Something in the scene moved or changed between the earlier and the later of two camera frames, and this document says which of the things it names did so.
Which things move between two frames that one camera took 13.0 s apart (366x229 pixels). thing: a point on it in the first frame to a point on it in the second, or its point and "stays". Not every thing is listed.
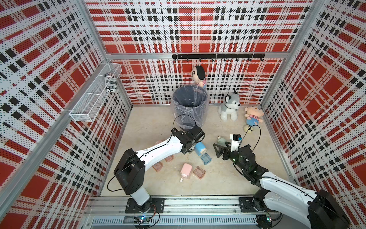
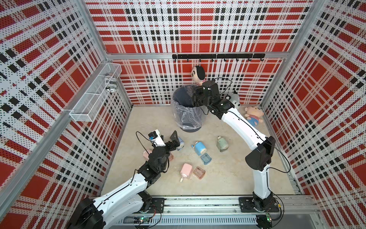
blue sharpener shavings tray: x=206 y=159 stays
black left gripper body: x=186 y=151 to x=167 y=148
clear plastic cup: x=199 y=172 stays
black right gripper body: x=233 y=156 to x=199 y=98
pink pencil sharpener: x=186 y=171 stays
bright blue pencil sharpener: x=200 y=148 stays
